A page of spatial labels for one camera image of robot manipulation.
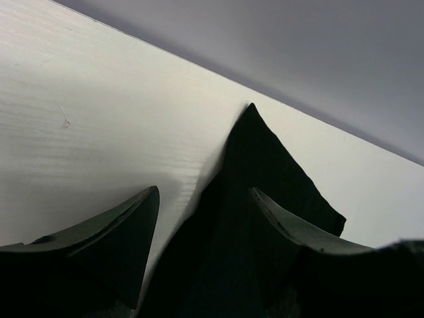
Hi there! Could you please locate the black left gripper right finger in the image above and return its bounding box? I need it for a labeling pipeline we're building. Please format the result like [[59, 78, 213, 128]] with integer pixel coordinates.
[[248, 188, 423, 317]]

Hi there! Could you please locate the black t shirt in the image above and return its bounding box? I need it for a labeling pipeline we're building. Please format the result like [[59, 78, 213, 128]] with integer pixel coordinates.
[[139, 105, 345, 317]]

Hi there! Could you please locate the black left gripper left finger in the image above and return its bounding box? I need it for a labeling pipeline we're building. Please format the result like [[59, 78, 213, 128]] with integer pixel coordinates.
[[1, 186, 160, 317]]

